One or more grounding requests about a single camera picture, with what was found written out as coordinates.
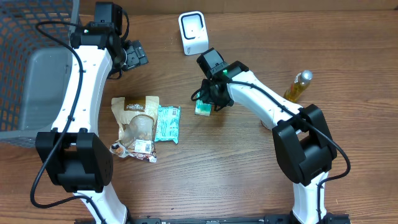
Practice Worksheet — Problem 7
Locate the teal Kleenex tissue pack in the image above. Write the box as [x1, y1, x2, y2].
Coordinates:
[195, 100, 212, 116]

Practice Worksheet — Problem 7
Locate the teal snack bar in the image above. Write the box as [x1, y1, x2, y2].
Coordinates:
[154, 106, 181, 144]

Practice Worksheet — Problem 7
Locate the green lidded jar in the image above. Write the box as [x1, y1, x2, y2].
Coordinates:
[261, 121, 274, 130]

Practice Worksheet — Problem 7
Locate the brown snack packet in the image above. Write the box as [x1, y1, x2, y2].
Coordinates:
[109, 96, 159, 163]

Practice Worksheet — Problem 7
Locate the yellow liquid bottle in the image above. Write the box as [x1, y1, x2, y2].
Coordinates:
[284, 70, 313, 103]

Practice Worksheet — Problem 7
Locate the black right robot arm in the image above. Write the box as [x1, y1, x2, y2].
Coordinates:
[192, 48, 337, 223]

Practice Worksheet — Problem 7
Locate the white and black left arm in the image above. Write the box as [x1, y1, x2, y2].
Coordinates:
[35, 2, 147, 223]

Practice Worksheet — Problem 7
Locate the white barcode scanner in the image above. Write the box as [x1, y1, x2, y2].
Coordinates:
[178, 11, 209, 56]

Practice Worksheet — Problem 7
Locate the dark grey mesh basket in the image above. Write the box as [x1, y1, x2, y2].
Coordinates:
[1, 0, 80, 147]

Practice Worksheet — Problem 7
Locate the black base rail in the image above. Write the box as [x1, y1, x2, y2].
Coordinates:
[74, 213, 351, 224]

